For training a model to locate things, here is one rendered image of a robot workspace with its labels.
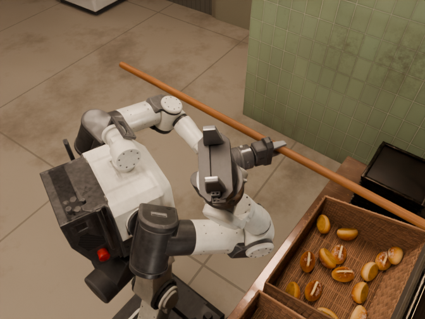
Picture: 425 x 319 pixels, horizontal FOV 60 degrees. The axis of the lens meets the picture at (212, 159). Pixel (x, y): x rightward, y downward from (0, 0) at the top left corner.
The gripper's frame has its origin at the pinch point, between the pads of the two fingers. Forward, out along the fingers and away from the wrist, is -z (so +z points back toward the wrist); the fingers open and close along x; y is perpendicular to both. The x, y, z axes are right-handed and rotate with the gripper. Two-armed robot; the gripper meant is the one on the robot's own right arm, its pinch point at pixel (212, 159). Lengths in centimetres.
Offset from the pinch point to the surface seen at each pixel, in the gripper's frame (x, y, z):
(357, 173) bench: 39, 66, 150
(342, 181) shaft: 12, 36, 67
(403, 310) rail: -24.7, 32.9, 25.5
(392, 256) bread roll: -9, 65, 118
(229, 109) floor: 133, -7, 242
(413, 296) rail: -22.3, 35.8, 26.8
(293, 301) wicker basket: -25, 19, 100
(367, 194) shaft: 7, 43, 65
